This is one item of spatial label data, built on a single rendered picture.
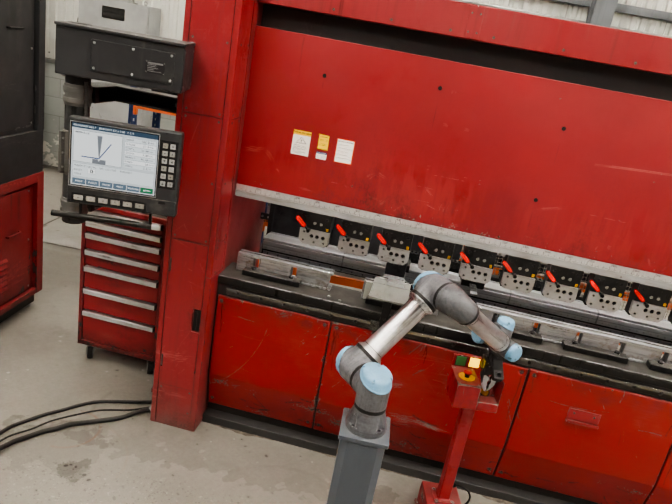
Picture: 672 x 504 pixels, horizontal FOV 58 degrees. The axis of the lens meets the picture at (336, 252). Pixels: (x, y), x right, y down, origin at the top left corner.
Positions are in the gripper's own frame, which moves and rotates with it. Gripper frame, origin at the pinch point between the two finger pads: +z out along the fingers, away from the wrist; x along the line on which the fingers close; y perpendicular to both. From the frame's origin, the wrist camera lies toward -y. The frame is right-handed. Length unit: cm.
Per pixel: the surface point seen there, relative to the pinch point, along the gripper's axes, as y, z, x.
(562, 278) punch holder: 33, -45, -32
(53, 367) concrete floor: 75, 79, 221
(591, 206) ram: 35, -80, -35
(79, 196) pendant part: 19, -53, 185
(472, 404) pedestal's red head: -6.8, 3.8, 6.5
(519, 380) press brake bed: 19.5, 5.4, -22.6
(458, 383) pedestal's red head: -5.9, -5.2, 15.0
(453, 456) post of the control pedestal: -4.2, 35.9, 6.4
